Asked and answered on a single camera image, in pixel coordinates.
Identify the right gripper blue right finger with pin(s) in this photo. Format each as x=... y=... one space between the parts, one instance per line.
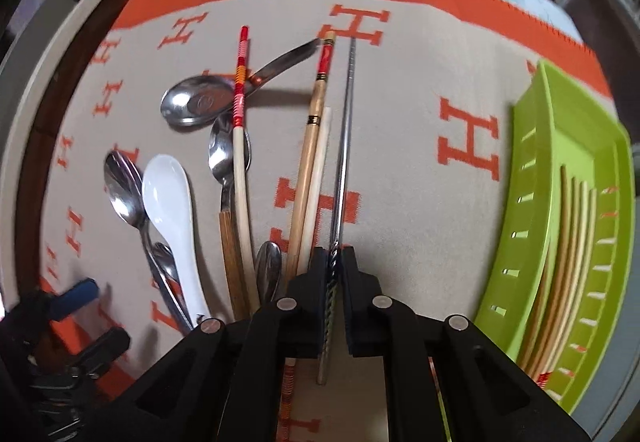
x=367 y=327

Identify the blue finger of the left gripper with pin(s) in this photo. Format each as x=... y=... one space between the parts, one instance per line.
x=63 y=305
x=98 y=358

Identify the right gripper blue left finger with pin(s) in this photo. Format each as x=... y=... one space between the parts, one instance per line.
x=304 y=325

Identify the steel metal chopstick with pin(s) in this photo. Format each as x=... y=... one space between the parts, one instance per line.
x=337 y=221

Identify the steel teaspoon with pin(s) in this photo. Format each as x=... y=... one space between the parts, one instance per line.
x=123 y=182

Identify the red-topped wooden chopstick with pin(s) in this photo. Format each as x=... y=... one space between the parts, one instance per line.
x=303 y=181

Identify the white ceramic soup spoon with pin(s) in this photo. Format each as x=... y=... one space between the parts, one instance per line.
x=167 y=201

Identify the wood-handled steel spoon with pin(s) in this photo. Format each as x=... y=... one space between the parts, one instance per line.
x=220 y=163

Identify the red-patterned bamboo chopstick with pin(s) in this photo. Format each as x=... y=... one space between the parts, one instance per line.
x=242 y=172

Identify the large steel soup spoon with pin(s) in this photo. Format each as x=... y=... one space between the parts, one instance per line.
x=199 y=100

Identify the small steel spoon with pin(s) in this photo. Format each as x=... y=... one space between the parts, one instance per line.
x=268 y=271

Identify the plain light wooden chopstick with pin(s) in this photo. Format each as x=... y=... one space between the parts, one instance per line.
x=314 y=192

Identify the steel fork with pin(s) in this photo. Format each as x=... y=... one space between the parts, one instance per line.
x=166 y=263

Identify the green plastic utensil tray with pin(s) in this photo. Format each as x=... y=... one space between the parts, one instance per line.
x=557 y=122

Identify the orange beige H-pattern cloth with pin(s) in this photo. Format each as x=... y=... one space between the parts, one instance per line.
x=275 y=120

